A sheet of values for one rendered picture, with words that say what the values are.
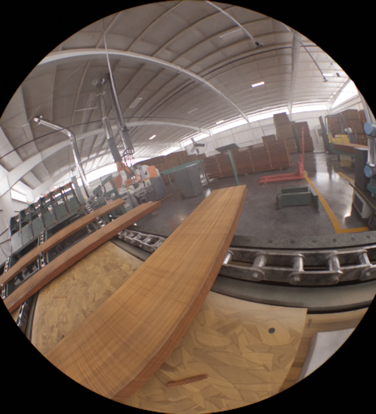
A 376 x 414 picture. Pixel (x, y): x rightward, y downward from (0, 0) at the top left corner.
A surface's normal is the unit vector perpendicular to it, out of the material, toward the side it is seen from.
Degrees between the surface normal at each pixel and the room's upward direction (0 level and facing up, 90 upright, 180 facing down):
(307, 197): 90
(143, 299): 0
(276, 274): 90
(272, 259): 90
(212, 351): 0
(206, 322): 0
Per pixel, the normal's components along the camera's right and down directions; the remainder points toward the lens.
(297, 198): -0.58, 0.44
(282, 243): -0.33, -0.90
